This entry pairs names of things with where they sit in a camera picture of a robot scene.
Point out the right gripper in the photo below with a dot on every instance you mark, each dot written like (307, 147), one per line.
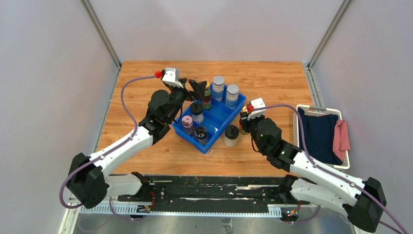
(246, 123)

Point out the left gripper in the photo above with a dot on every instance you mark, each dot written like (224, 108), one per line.
(198, 87)

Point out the black lid jar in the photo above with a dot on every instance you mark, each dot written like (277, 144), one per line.
(196, 110)
(231, 135)

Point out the red cap sauce bottle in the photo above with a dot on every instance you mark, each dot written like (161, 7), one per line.
(207, 97)

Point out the silver lid blue label jar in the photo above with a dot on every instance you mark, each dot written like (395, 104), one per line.
(218, 87)

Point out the silver lid millet jar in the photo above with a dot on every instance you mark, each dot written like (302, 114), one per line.
(232, 94)

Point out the pink lid spice jar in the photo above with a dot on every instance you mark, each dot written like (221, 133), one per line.
(187, 123)

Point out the black cap soy bottle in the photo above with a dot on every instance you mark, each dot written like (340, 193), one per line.
(201, 135)

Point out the yellow cap sauce bottle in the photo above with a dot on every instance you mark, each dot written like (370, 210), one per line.
(244, 109)

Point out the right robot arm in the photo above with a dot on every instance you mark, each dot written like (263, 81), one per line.
(361, 201)

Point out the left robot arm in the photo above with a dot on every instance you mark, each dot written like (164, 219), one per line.
(90, 178)

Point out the blue divided plastic bin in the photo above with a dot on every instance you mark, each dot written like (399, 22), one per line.
(216, 120)

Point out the white plastic basket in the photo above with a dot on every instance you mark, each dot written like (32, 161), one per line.
(299, 132)

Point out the dark blue cloth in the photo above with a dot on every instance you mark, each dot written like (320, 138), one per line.
(319, 136)

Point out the pink cloth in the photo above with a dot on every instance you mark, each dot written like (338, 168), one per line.
(341, 143)

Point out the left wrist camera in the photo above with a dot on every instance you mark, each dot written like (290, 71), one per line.
(171, 77)

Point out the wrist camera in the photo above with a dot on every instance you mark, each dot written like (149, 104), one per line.
(171, 77)
(256, 108)

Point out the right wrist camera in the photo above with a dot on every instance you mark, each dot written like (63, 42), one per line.
(256, 108)

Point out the right aluminium frame post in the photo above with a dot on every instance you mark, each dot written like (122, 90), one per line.
(345, 4)

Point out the aluminium frame post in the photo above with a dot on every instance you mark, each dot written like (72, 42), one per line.
(345, 4)
(101, 32)

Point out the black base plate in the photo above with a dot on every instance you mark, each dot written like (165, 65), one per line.
(198, 194)

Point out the left aluminium frame post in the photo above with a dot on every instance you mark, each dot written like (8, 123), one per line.
(101, 32)

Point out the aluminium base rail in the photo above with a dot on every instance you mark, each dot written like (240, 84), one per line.
(305, 212)

